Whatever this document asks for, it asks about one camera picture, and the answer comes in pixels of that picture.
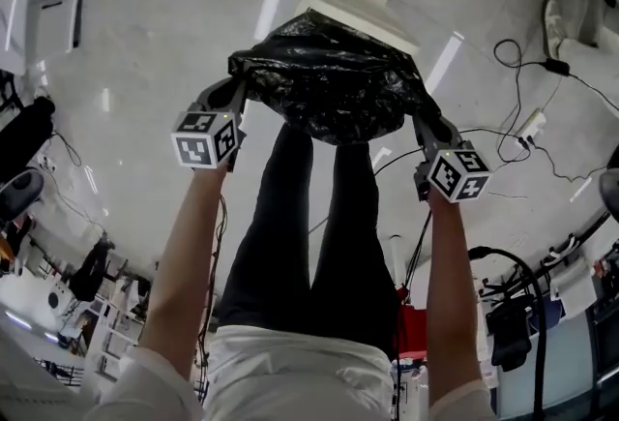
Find thick black hose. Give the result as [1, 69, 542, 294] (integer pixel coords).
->
[467, 247, 547, 421]

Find white box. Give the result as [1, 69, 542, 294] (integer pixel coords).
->
[294, 0, 421, 55]

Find red plastic case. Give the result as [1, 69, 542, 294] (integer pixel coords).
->
[396, 286, 427, 362]

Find black plastic garbage bag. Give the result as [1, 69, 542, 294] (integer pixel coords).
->
[226, 12, 444, 147]

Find person's left forearm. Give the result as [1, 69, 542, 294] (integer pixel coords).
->
[137, 165, 231, 381]

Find person's white shirt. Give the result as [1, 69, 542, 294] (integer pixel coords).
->
[86, 324, 494, 421]

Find black office chair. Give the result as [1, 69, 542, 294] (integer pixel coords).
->
[0, 94, 57, 225]

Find white side cabinet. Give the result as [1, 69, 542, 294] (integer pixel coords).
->
[550, 258, 599, 318]

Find person's black trousers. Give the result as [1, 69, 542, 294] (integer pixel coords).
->
[215, 123, 405, 362]

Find person's right forearm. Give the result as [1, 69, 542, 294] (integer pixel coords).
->
[425, 191, 485, 415]

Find black swivel chair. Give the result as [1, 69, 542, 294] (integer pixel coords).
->
[486, 297, 536, 372]

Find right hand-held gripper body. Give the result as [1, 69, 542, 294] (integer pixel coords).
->
[413, 143, 492, 205]

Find white power strip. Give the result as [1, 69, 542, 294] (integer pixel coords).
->
[516, 107, 547, 147]

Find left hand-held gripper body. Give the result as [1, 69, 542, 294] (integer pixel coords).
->
[170, 105, 248, 171]

